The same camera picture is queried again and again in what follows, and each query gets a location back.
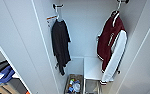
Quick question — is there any white wardrobe door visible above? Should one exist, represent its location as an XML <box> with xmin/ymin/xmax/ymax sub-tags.
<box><xmin>0</xmin><ymin>0</ymin><xmax>60</xmax><ymax>94</ymax></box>
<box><xmin>107</xmin><ymin>0</ymin><xmax>150</xmax><ymax>94</ymax></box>

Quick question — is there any black t-shirt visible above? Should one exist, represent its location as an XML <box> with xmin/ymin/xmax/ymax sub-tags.
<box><xmin>50</xmin><ymin>19</ymin><xmax>73</xmax><ymax>77</ymax></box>

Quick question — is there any white wardrobe cabinet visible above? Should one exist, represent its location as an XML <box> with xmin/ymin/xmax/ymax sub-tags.
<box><xmin>31</xmin><ymin>0</ymin><xmax>149</xmax><ymax>94</ymax></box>

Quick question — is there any white inner shelf box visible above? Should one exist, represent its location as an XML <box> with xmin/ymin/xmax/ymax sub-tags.
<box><xmin>83</xmin><ymin>56</ymin><xmax>104</xmax><ymax>82</ymax></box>

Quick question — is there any wicker basket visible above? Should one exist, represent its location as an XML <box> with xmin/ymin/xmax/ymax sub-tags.
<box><xmin>63</xmin><ymin>73</ymin><xmax>85</xmax><ymax>94</ymax></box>

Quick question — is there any white clothes hanger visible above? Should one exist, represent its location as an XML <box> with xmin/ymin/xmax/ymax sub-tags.
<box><xmin>54</xmin><ymin>7</ymin><xmax>67</xmax><ymax>23</ymax></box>
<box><xmin>109</xmin><ymin>1</ymin><xmax>124</xmax><ymax>18</ymax></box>

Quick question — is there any maroon and white jacket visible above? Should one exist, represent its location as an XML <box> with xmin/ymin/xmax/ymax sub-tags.
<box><xmin>95</xmin><ymin>10</ymin><xmax>130</xmax><ymax>86</ymax></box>

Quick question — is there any orange and white sticker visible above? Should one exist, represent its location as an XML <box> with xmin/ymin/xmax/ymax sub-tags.
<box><xmin>45</xmin><ymin>14</ymin><xmax>59</xmax><ymax>22</ymax></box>

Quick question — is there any blue bottle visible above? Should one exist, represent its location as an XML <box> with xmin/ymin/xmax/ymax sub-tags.
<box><xmin>67</xmin><ymin>79</ymin><xmax>76</xmax><ymax>93</ymax></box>

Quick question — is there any white item in basket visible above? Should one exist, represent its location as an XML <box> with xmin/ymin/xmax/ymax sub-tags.
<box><xmin>73</xmin><ymin>82</ymin><xmax>82</xmax><ymax>93</ymax></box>

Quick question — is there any black wardrobe hook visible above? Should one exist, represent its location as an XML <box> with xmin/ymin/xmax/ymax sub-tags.
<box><xmin>52</xmin><ymin>2</ymin><xmax>65</xmax><ymax>10</ymax></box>
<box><xmin>116</xmin><ymin>0</ymin><xmax>131</xmax><ymax>5</ymax></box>

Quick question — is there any grey wire basket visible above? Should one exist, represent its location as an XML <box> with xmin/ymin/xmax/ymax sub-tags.
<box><xmin>84</xmin><ymin>78</ymin><xmax>101</xmax><ymax>94</ymax></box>

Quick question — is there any orange floor frame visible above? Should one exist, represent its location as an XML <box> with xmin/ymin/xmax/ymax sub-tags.
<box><xmin>23</xmin><ymin>90</ymin><xmax>32</xmax><ymax>94</ymax></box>

